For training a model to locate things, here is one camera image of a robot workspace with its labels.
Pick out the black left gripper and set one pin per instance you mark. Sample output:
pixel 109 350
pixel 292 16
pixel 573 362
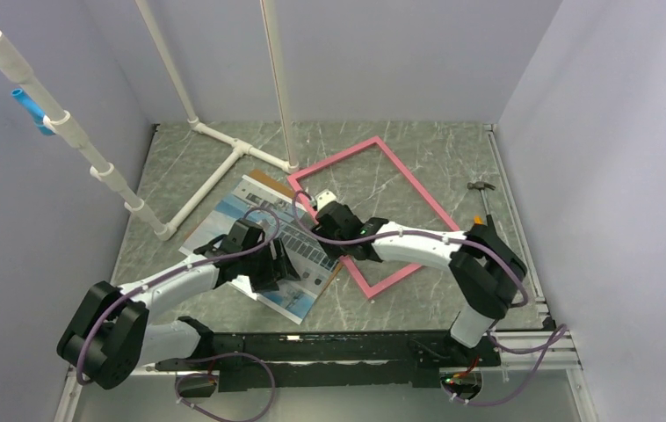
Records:
pixel 267 280

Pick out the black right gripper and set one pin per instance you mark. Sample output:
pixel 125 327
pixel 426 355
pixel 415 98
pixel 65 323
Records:
pixel 332 249

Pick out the building photo print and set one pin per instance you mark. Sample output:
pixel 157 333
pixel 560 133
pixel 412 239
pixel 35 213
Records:
pixel 293 299

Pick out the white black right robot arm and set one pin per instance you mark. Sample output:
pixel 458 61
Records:
pixel 488 272

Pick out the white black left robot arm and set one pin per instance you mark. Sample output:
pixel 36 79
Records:
pixel 113 331

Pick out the blue pipe peg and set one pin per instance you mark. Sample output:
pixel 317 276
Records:
pixel 36 113

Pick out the white pvc pipe stand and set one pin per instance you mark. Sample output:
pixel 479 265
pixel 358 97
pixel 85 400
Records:
pixel 87 65

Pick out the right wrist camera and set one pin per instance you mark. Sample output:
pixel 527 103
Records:
pixel 322 199

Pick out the brown frame backing board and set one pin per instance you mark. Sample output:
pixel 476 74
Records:
pixel 305 270

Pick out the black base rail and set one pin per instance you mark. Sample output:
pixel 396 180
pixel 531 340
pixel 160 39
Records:
pixel 337 358

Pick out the black handled claw hammer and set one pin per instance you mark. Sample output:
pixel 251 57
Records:
pixel 482 188

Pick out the aluminium side rail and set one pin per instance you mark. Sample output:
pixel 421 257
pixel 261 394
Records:
pixel 547 386

